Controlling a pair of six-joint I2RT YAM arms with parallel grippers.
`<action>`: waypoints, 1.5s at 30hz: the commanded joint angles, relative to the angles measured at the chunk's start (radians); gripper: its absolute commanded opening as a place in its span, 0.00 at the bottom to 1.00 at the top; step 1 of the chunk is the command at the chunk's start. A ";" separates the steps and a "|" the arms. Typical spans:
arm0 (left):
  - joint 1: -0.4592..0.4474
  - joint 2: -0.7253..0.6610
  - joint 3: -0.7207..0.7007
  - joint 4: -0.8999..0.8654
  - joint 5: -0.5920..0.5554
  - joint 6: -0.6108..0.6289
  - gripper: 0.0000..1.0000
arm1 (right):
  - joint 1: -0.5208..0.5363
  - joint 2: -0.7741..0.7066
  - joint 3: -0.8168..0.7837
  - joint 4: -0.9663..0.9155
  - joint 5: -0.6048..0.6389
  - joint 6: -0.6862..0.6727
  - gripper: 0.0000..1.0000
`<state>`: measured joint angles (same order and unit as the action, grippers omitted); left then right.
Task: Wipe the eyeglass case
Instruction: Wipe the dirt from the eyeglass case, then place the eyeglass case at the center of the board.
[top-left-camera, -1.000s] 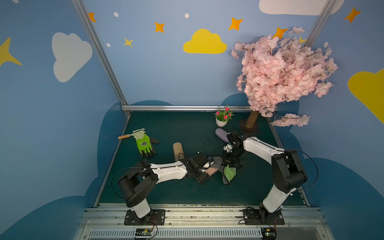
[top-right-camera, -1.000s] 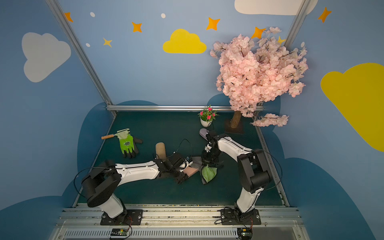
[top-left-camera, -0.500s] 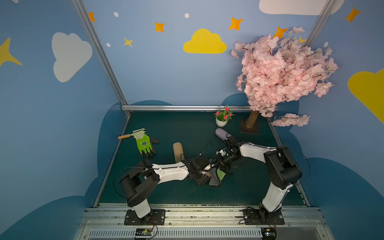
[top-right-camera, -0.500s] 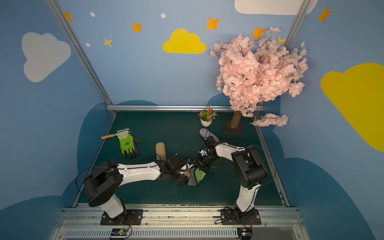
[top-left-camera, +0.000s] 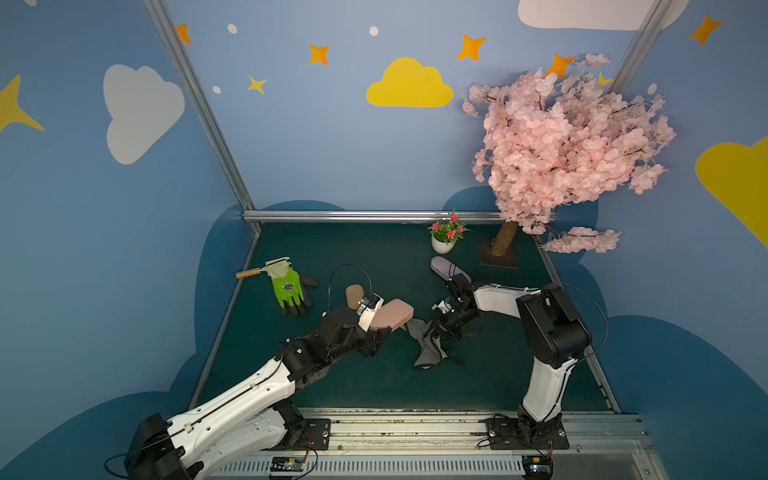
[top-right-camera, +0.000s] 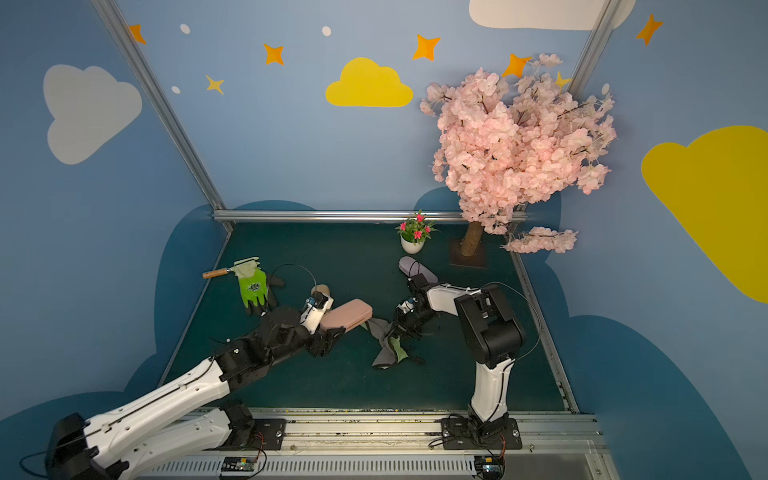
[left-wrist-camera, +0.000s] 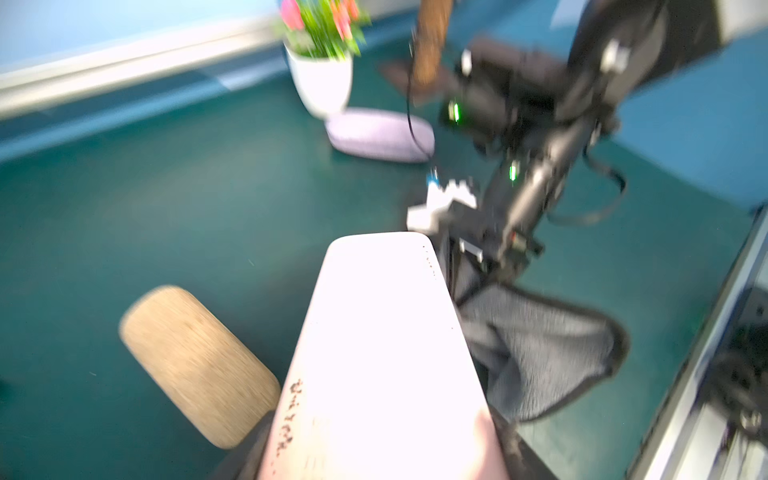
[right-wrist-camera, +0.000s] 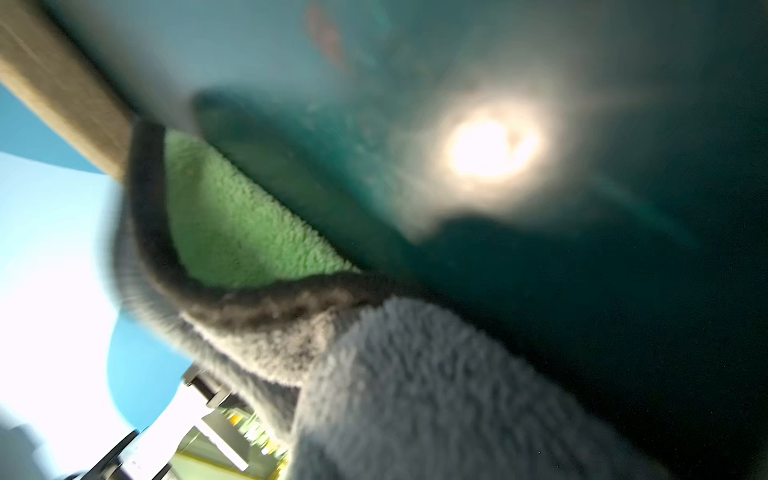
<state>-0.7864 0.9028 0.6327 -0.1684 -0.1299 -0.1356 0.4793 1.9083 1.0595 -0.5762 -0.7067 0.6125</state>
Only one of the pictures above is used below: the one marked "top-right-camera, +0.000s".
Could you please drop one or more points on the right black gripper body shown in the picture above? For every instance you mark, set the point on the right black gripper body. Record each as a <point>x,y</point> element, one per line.
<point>399,327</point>

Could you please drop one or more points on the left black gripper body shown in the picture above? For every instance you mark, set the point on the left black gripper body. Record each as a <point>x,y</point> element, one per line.
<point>324,341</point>

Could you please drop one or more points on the grey green microfibre cloth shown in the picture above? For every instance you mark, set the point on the grey green microfibre cloth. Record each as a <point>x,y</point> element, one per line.
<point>392,353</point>

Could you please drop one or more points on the pink eyeglass case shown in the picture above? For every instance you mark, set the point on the pink eyeglass case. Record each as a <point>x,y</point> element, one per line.
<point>348,316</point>

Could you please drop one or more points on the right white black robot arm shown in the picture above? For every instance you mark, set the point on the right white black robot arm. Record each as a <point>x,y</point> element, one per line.
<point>491,332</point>

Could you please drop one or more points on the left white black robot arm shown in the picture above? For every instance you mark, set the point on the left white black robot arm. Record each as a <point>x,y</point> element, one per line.
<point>121,443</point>

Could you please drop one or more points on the purple eyeglass case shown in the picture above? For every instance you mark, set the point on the purple eyeglass case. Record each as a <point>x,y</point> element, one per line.
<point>411,268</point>

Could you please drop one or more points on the beige cork eyeglass case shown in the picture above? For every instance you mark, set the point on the beige cork eyeglass case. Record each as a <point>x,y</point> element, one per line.
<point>321,288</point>

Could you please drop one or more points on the small potted pink flowers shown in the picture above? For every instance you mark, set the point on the small potted pink flowers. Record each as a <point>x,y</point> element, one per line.
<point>414,231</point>

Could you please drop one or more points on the green black work glove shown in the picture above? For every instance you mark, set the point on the green black work glove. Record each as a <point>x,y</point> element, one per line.
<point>257,292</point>

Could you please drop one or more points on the right green circuit board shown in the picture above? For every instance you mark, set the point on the right green circuit board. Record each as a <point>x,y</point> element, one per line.
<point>488,468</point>

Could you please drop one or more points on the pink cherry blossom tree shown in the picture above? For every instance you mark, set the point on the pink cherry blossom tree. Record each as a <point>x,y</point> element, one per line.
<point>503,145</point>

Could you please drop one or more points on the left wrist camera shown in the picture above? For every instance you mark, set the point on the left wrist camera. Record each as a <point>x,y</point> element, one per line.
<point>316,306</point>

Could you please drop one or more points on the aluminium front rail frame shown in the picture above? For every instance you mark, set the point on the aluminium front rail frame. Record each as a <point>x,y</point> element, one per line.
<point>379,444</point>

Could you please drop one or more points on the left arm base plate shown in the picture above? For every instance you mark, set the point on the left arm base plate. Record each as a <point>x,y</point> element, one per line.
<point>260,433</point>

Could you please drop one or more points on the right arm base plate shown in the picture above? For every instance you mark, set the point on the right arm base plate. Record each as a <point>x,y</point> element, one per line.
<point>463,433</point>

